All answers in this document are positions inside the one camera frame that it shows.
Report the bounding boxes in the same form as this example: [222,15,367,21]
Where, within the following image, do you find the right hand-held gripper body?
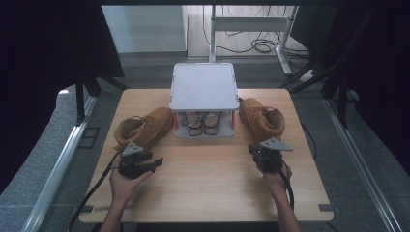
[255,137,294,174]

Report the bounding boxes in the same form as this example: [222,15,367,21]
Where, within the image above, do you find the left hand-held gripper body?
[117,141,145,180]

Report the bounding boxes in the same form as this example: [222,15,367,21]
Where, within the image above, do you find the tan suede boot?
[239,97,287,145]
[113,106,175,152]

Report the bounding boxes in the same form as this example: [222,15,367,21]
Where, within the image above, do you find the grey shoe rack orange legs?
[168,62,242,139]

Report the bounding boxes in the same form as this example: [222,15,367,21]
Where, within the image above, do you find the person's right hand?
[256,160,294,194]

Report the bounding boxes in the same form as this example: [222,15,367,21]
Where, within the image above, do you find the person's left hand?
[109,160,153,206]

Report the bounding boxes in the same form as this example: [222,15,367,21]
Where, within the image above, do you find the black metal stand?
[279,57,351,130]
[75,72,129,127]

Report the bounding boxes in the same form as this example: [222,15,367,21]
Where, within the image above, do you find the white power strip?
[299,69,315,83]

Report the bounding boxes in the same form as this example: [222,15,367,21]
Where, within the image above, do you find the black curtain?
[289,0,410,178]
[0,0,125,194]

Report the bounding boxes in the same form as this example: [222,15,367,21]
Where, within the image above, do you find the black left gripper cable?
[68,151,125,232]

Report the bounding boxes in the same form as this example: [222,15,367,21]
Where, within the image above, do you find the thin black cable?
[301,124,318,160]

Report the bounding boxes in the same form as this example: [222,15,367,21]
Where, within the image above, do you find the aluminium rail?
[20,96,98,232]
[323,98,404,232]

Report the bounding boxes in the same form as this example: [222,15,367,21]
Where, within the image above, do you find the black floor cables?
[202,4,310,59]

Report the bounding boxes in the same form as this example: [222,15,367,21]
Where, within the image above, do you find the white metal desk frame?
[208,4,299,76]

